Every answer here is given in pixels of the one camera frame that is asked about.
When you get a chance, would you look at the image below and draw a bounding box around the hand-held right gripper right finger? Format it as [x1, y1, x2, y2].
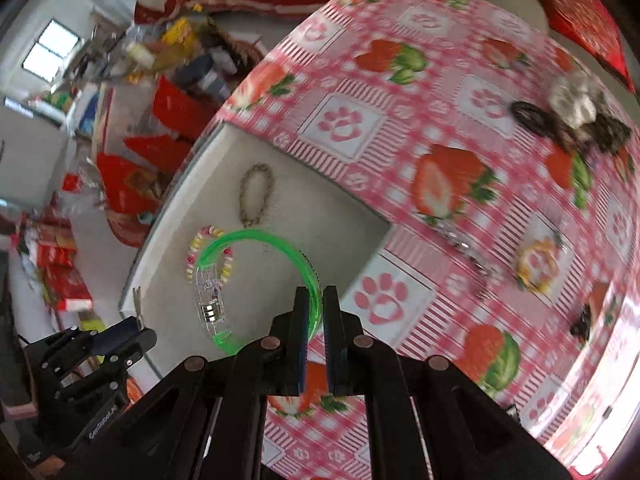
[322, 286, 572, 480]

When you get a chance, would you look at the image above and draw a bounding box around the silver rhinestone hair clip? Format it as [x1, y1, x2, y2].
[430, 222, 501, 281]

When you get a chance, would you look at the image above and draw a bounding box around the white jewelry tray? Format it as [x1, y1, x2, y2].
[118, 122, 393, 381]

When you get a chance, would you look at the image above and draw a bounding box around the brown coil hair tie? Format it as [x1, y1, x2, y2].
[552, 127, 591, 153]

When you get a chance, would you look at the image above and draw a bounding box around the black coil hair tie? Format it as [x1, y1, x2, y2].
[510, 101, 556, 136]

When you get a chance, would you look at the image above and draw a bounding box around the strawberry print pink tablecloth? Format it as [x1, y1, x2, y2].
[120, 0, 640, 480]

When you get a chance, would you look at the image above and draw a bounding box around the dark brown claw clip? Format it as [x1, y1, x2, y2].
[570, 305, 596, 346]

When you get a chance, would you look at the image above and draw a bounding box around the pink yellow beaded bracelet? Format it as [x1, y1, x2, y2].
[187, 226, 234, 283]

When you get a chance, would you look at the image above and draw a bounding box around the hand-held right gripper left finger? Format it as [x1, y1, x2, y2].
[60, 286, 323, 480]

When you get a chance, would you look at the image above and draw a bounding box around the green plastic bangle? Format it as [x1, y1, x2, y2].
[192, 229, 323, 356]

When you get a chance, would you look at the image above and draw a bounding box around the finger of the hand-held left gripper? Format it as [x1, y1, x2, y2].
[41, 326, 85, 362]
[87, 316, 157, 365]

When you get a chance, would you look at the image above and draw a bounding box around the brown braided bracelet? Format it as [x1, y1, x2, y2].
[239, 164, 276, 228]

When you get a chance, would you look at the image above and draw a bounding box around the white satin scrunchie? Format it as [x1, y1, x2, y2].
[547, 72, 598, 128]

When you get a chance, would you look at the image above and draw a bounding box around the plain red gift bag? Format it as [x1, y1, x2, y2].
[152, 77, 221, 141]

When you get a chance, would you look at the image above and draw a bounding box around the red gift bag with picture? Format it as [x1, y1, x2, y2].
[97, 152, 166, 216]

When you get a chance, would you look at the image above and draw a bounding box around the yellow cord bracelet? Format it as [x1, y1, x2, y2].
[515, 237, 563, 293]

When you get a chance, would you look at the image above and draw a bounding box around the window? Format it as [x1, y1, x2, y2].
[22, 19, 81, 82]

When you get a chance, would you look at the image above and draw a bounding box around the red embroidered cushion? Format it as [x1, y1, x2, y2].
[531, 0, 636, 93]

